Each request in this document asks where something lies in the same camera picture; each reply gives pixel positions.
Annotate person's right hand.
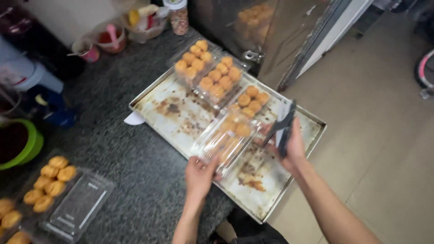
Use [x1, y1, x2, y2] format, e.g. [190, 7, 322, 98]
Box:
[260, 117, 308, 174]

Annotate person's left hand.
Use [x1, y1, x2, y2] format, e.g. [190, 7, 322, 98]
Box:
[185, 155, 223, 201]

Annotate black and silver tongs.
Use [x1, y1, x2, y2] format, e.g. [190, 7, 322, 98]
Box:
[263, 99, 297, 158]

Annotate clear clamshell cookie box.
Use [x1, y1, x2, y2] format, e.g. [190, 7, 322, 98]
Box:
[189, 85, 272, 177]
[0, 197, 33, 244]
[193, 54, 250, 110]
[20, 154, 116, 244]
[166, 38, 222, 86]

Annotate stained metal baking tray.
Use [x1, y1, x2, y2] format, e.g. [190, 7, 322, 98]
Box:
[128, 66, 328, 224]

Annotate batch of orange cookies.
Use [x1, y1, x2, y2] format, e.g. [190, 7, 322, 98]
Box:
[23, 155, 78, 213]
[220, 85, 270, 138]
[175, 40, 213, 80]
[199, 56, 242, 99]

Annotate person's dark clothing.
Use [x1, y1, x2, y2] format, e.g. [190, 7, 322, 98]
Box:
[208, 207, 289, 244]

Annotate white flat scraper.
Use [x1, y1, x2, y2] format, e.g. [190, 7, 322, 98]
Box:
[123, 111, 146, 126]

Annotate closed clear clamshell cookie box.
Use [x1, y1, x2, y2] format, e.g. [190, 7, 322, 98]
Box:
[166, 38, 222, 86]
[193, 54, 250, 110]

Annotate steel oven with glass door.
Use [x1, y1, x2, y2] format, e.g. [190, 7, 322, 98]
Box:
[188, 0, 373, 93]

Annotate pink and black wheel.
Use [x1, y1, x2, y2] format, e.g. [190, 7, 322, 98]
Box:
[414, 49, 434, 99]

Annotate blue appliance base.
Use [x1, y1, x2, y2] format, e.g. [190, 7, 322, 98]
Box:
[26, 85, 79, 128]

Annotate sprinkle jar with white lid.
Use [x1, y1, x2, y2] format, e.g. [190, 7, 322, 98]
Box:
[162, 0, 190, 36]

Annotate red bowl with pink spoon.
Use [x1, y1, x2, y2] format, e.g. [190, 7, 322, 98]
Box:
[93, 22, 128, 55]

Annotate clear tub of baking supplies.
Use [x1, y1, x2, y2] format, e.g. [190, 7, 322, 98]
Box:
[120, 3, 169, 44]

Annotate pink cup in plastic wrap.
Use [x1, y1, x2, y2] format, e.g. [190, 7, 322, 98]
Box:
[71, 38, 101, 64]

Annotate green plastic bowl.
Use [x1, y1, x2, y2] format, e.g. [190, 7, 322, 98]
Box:
[0, 118, 44, 171]

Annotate white plastic jug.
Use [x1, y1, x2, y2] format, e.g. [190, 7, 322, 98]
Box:
[0, 35, 65, 94]

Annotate dark kitchen appliance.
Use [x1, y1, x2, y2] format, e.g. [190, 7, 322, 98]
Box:
[0, 0, 86, 81]

